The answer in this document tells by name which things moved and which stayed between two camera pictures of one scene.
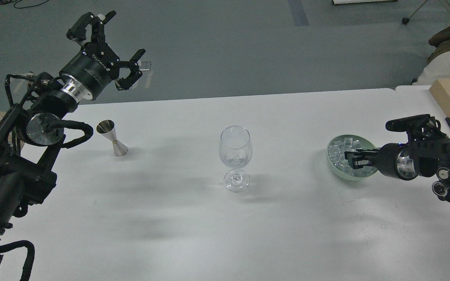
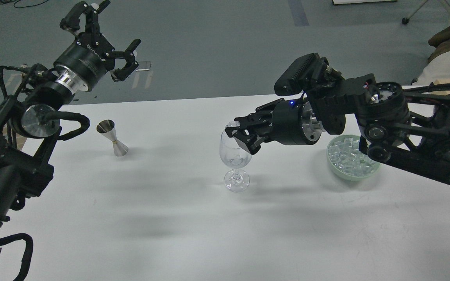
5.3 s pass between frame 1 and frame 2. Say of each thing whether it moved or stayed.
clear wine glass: stayed
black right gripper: moved
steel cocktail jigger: stayed
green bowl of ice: stayed
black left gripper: moved
